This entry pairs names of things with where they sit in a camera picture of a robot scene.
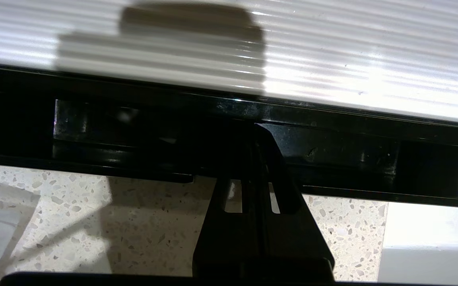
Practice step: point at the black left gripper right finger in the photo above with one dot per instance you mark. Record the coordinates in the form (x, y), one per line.
(292, 246)

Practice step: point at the white ceramic sink basin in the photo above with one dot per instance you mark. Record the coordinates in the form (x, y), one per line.
(431, 266)

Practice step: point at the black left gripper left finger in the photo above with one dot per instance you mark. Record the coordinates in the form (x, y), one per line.
(221, 246)

